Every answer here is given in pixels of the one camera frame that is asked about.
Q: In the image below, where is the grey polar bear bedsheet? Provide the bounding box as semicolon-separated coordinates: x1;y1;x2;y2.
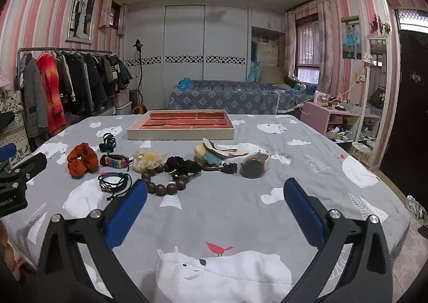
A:
3;115;411;302

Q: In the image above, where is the dark wooden bead bracelet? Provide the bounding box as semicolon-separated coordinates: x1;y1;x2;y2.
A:
141;163;192;196

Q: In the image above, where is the wall portrait photo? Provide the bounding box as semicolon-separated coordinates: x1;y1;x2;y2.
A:
341;16;361;59

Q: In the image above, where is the black claw hair clip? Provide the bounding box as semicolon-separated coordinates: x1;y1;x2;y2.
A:
99;133;116;154

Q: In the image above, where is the clothes rack with garments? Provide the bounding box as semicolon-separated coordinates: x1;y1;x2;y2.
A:
17;47;133;146

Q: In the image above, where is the black cord bracelet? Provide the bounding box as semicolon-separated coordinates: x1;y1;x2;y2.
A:
97;172;133;202

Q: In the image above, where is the garment steamer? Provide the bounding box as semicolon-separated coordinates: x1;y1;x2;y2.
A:
131;38;147;115

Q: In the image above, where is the cream flower scrunchie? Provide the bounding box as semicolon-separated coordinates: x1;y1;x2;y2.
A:
131;150;165;172

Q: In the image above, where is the white sliding wardrobe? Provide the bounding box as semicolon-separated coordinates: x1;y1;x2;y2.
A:
124;5;249;109

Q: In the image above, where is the rainbow beaded hair clip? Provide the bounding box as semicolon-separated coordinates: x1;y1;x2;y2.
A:
100;154;131;169

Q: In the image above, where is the blue patterned bed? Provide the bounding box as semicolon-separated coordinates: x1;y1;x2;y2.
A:
167;78;315;115

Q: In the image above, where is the framed wedding photo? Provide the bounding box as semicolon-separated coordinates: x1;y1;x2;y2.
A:
66;0;97;45

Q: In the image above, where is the small black bow clip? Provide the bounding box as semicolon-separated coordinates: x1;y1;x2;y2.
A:
220;163;237;175

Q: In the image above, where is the window with pink curtains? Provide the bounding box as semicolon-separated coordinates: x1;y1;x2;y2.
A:
284;0;334;93

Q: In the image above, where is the white standing mirror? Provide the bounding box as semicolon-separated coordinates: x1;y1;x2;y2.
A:
354;36;389;169

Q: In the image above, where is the white stool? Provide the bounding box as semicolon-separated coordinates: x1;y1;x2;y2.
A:
350;142;374;167

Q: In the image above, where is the plush burger hair clip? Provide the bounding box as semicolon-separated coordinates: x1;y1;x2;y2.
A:
194;138;249;171

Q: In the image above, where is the pink side table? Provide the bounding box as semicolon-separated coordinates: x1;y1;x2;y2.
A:
300;102;360;136

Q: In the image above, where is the orange fabric scrunchie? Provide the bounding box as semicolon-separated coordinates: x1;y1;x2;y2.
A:
67;143;100;178

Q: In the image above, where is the black scrunchie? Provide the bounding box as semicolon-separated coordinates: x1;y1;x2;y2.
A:
163;156;202;175

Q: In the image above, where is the brick pattern jewelry tray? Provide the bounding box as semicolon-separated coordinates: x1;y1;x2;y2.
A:
127;109;234;141

